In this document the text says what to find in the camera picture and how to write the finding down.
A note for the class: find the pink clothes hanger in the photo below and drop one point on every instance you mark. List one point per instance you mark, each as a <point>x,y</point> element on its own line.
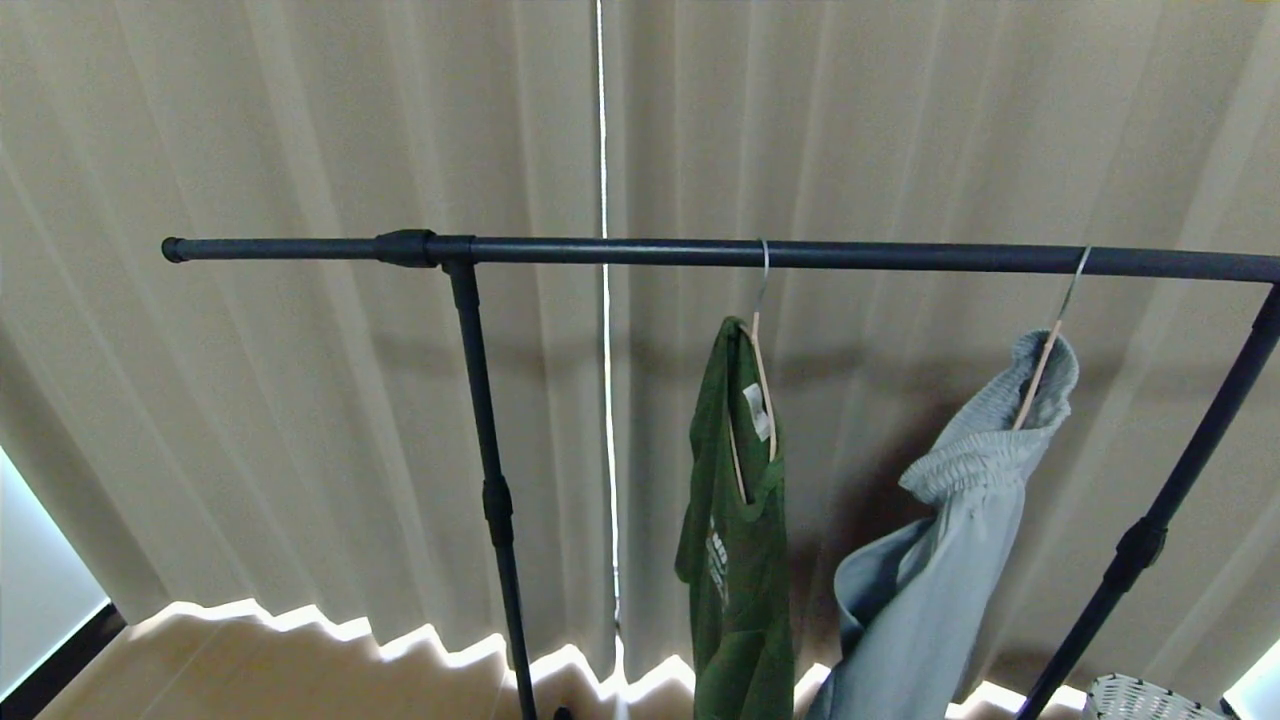
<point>765,390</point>
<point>1040,370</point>

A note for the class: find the green printed t-shirt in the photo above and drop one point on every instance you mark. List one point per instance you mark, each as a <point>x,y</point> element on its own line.
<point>740,600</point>

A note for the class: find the pale grey garment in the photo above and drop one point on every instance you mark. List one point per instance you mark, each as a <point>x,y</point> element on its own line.
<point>930,620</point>

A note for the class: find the black clothes rack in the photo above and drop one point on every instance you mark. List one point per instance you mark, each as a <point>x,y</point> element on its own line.
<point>700,252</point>

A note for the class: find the white laundry basket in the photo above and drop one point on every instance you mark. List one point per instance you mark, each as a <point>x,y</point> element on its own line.
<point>1140,700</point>

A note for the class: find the beige curtain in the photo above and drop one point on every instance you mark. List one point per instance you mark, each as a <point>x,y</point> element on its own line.
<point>300,120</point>

